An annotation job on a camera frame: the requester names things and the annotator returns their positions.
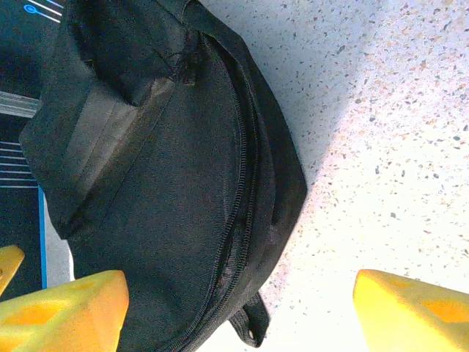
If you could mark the black backpack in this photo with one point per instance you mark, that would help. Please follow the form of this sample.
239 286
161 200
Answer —
176 176

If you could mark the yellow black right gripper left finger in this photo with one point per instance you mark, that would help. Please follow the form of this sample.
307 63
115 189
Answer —
66 315

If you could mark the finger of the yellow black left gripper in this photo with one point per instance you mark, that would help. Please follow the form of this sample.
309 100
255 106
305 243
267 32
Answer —
9 262

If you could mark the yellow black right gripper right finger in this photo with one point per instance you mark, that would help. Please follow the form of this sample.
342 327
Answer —
414 315

